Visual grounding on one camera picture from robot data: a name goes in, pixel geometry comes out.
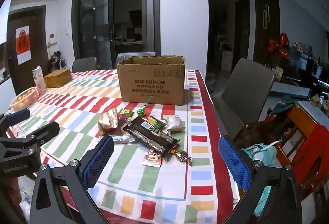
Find brown cardboard box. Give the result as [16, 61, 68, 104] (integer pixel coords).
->
[117, 55, 186, 106]

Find woven yellow basket box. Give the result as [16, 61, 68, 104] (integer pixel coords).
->
[44, 68, 73, 89]

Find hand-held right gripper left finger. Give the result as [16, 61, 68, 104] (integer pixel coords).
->
[30, 135, 115, 224]

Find white shelf with toys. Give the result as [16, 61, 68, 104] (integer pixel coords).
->
[49, 51, 68, 71]

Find green yellow candy packet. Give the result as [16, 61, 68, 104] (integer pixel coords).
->
[119, 108, 134, 118]

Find dark green cloth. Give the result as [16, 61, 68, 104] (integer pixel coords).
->
[271, 97, 297, 115]

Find grey dining chair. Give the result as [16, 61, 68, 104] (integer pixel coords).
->
[220, 58, 275, 138]
[72, 57, 97, 72]
[116, 52, 156, 69]

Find brown wooden door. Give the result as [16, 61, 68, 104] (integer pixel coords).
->
[7, 5, 50, 85]

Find red cloth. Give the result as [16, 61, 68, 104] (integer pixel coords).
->
[293, 122, 329, 186]

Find teal cloth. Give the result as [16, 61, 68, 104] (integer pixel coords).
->
[242, 143, 279, 217]

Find striped colourful tablecloth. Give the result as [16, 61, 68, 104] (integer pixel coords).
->
[5, 69, 241, 224]

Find black snack package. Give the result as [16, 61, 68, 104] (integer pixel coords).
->
[123, 116, 180, 160]

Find dark wrapped candy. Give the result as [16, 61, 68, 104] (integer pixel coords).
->
[175, 150, 193, 166]

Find red white door poster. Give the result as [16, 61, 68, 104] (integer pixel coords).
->
[15, 25, 32, 64]

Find clear basket of oranges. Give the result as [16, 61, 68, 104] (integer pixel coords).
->
[10, 86, 38, 112]

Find silver refrigerator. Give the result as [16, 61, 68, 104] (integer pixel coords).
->
[141, 0, 155, 53]

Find red foil balloon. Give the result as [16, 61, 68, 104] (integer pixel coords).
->
[267, 33, 292, 62]

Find white snack packet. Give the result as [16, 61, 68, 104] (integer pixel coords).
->
[163, 114, 186, 132]

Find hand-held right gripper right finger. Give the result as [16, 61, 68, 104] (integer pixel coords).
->
[218, 136, 303, 224]

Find dark hallway door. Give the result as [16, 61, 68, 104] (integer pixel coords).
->
[234, 0, 251, 61]

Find dark wooden cabinet door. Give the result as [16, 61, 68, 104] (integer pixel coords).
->
[253, 0, 280, 65]

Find dark framed sliding glass door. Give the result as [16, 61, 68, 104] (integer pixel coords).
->
[73, 0, 160, 70]

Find yellow green snack packet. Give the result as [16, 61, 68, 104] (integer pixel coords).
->
[146, 116, 167, 129]

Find orange wooden chair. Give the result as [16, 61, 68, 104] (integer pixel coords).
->
[267, 107, 329, 201]

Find green lollipop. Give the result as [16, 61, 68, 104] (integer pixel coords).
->
[137, 95, 154, 116]

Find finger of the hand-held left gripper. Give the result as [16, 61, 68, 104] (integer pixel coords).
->
[0, 108, 31, 135]
[14, 121, 60, 150]

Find white hallway box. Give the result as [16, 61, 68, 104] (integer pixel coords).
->
[221, 44, 233, 71]

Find white orange drink carton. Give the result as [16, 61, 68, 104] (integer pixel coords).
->
[32, 66, 48, 96]

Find brown crumpled snack bag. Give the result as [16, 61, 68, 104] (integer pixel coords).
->
[98, 108, 121, 136]

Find silver foil wrapper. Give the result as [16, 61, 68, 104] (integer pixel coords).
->
[110, 135, 137, 145]

